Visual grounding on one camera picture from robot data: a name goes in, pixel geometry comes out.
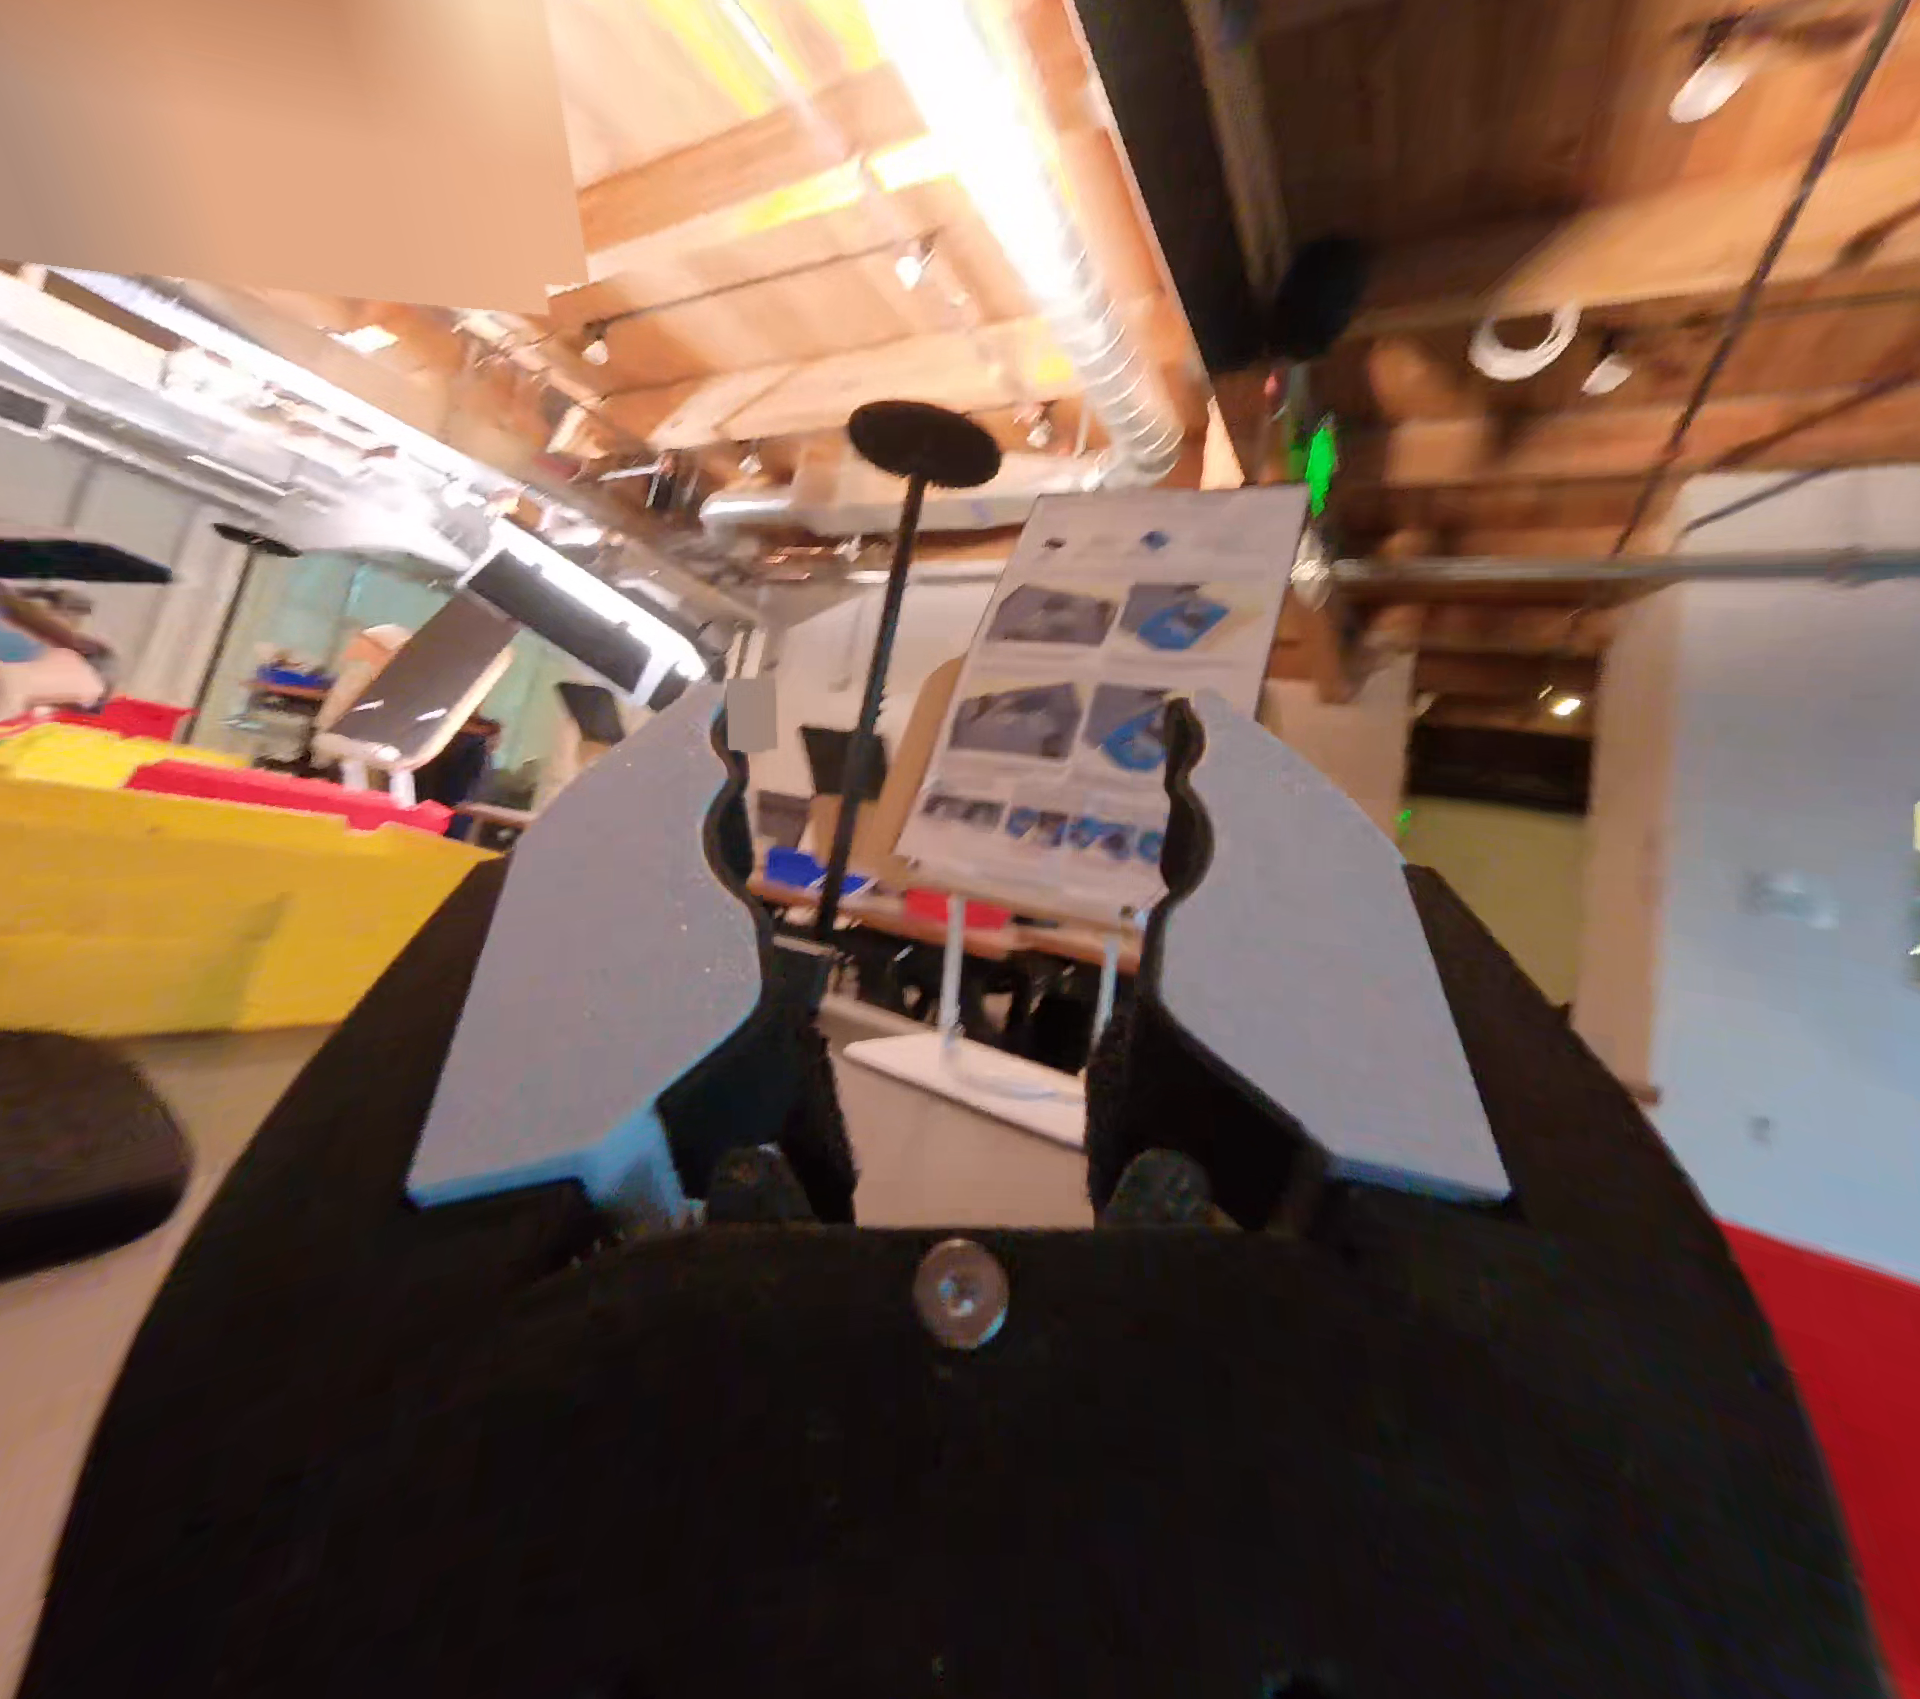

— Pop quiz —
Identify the yellow plastic bin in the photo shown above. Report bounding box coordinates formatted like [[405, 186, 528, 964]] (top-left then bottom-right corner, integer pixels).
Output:
[[0, 722, 253, 790], [0, 770, 500, 1036]]

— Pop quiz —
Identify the studio light panel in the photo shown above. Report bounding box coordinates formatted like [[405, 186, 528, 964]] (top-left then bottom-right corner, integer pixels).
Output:
[[455, 522, 709, 712]]

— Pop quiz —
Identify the wooden instruction board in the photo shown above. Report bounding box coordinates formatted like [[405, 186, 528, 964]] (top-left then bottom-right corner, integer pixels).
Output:
[[884, 488, 1314, 924]]

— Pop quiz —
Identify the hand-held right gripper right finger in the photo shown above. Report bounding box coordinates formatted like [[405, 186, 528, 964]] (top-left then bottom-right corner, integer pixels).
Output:
[[1136, 692, 1511, 1204]]

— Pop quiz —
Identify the black floor lamp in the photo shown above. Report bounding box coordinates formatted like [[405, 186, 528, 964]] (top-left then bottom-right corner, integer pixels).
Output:
[[185, 522, 305, 742], [809, 398, 1003, 944]]

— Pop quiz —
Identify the wooden board back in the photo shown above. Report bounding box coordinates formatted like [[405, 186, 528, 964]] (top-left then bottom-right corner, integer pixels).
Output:
[[311, 596, 521, 774]]

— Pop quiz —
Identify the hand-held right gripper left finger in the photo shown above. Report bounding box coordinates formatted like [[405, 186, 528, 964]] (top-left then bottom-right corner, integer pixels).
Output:
[[403, 680, 770, 1224]]

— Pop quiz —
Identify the blue plastic bin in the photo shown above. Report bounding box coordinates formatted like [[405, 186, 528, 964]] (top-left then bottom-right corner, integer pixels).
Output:
[[762, 844, 876, 902]]

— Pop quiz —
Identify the black chair armrest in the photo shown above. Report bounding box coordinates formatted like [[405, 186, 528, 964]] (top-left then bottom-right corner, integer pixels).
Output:
[[0, 1028, 198, 1282]]

